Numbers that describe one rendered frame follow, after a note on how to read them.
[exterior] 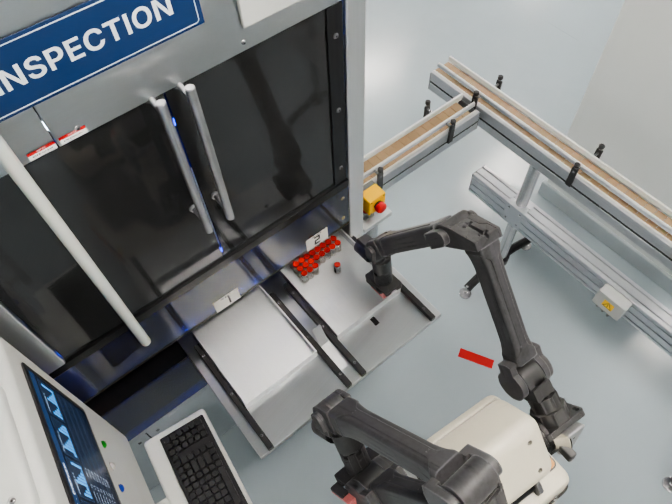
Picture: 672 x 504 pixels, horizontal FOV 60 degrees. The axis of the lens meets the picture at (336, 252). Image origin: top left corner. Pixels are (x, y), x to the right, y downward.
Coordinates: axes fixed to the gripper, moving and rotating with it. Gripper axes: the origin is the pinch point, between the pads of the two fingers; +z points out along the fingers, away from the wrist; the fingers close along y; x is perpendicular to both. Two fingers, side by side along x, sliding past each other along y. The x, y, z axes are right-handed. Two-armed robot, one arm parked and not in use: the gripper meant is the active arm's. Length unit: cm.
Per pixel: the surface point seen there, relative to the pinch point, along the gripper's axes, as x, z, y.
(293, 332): 29.2, 1.9, 10.3
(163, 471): 83, 11, 4
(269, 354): 39.3, 2.2, 9.1
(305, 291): 17.5, 0.5, 19.4
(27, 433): 90, -61, -14
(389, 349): 9.8, 5.6, -12.7
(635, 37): -143, -18, 15
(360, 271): -1.2, 1.2, 13.8
